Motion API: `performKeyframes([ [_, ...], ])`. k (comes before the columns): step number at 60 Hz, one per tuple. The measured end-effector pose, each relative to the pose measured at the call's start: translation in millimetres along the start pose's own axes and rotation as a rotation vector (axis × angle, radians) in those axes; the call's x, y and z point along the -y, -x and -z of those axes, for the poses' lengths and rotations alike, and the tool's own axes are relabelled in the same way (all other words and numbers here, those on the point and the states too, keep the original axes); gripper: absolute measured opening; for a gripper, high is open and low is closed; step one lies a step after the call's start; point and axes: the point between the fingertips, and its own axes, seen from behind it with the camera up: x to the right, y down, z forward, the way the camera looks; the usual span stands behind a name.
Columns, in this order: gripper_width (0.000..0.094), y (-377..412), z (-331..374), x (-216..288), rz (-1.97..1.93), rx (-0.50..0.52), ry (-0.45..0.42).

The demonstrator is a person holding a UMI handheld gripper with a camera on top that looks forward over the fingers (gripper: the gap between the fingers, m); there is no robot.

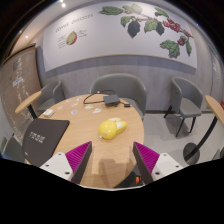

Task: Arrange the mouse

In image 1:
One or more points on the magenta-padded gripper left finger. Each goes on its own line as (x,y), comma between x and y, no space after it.
(77,156)

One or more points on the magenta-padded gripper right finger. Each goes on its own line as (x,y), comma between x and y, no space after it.
(148,158)

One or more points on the black mouse pad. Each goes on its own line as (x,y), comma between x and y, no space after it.
(43,138)

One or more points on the small white card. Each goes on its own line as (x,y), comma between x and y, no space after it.
(79,99)
(60,107)
(68,100)
(88,107)
(75,104)
(96,110)
(74,112)

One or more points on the grey upholstered chair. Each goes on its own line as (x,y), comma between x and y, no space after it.
(50,95)
(186,100)
(11,150)
(120,85)

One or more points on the small round wooden side table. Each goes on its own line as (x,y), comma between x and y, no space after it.
(215,108)
(28,101)

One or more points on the wooden wall panel board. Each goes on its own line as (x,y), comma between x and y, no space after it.
(20,83)

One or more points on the white coffee cherry wall mural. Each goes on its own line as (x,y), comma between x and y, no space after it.
(106,36)

